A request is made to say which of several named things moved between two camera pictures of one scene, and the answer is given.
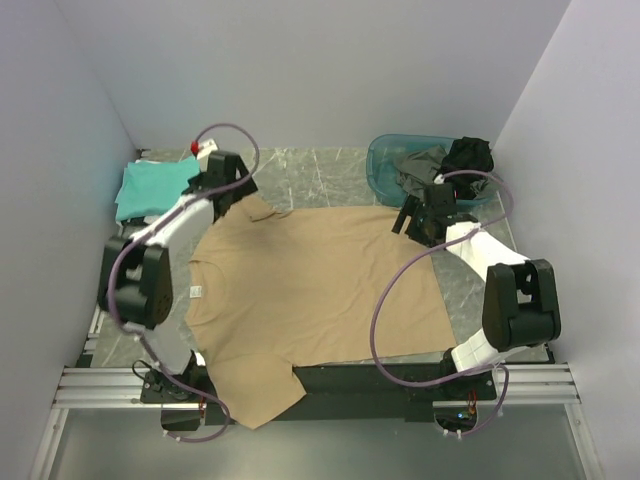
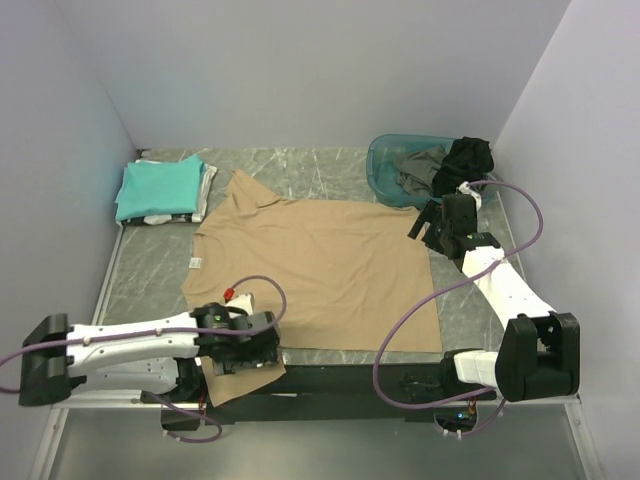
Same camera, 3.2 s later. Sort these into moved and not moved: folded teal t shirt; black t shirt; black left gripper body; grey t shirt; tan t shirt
Moved: tan t shirt; black left gripper body
Not moved: grey t shirt; black t shirt; folded teal t shirt
